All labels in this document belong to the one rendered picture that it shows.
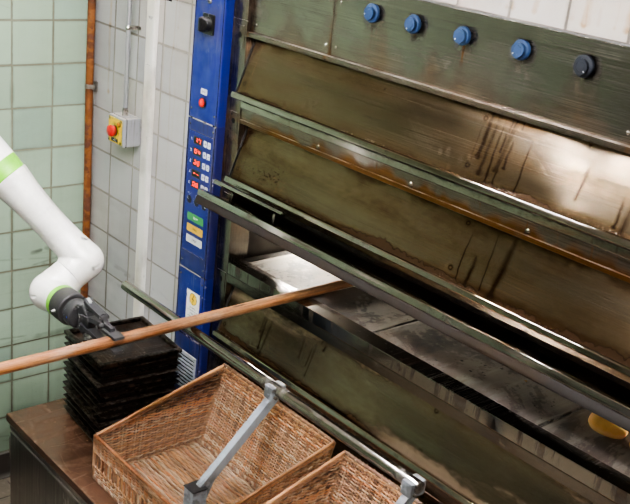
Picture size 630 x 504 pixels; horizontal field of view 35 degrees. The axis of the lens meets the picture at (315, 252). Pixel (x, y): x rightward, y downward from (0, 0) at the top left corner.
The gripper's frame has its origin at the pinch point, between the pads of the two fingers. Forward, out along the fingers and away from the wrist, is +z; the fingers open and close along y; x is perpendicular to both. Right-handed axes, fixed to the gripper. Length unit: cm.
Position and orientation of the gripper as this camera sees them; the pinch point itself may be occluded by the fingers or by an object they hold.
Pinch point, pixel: (112, 340)
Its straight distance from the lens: 263.0
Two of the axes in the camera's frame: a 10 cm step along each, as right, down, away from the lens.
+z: 6.5, 3.3, -6.9
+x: -7.5, 1.6, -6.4
